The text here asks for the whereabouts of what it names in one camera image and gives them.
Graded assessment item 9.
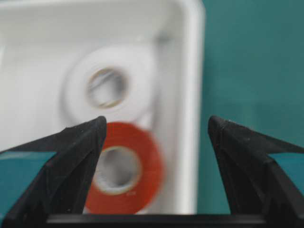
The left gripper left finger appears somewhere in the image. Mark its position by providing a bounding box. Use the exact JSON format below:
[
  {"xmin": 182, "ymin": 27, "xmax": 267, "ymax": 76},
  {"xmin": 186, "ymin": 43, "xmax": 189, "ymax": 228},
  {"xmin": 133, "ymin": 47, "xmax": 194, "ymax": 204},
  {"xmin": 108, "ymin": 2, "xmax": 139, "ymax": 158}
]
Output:
[{"xmin": 0, "ymin": 116, "xmax": 106, "ymax": 228}]

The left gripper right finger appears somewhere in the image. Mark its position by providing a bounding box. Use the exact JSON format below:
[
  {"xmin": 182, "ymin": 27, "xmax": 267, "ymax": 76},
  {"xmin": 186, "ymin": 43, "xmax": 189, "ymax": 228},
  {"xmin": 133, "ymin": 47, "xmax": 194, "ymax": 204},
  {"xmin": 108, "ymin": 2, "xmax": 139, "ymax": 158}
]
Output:
[{"xmin": 208, "ymin": 116, "xmax": 304, "ymax": 228}]

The red tape roll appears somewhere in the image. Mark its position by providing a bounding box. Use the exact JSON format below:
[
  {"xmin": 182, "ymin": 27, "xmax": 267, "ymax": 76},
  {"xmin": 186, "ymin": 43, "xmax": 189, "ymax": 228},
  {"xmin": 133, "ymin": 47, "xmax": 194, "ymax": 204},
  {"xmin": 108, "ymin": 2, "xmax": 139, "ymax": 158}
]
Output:
[{"xmin": 85, "ymin": 122, "xmax": 164, "ymax": 214}]

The white tape roll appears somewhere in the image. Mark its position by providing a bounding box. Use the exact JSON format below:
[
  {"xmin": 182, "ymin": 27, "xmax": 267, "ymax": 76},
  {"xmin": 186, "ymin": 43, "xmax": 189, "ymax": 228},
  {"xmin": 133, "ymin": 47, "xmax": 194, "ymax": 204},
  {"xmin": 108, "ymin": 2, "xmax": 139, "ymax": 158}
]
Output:
[{"xmin": 63, "ymin": 45, "xmax": 157, "ymax": 123}]

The white plastic case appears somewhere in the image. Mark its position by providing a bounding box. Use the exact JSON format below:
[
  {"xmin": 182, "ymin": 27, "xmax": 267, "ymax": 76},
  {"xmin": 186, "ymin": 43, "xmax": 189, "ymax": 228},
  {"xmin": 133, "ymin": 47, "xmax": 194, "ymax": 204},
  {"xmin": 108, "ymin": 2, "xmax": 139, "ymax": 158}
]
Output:
[{"xmin": 0, "ymin": 0, "xmax": 206, "ymax": 215}]

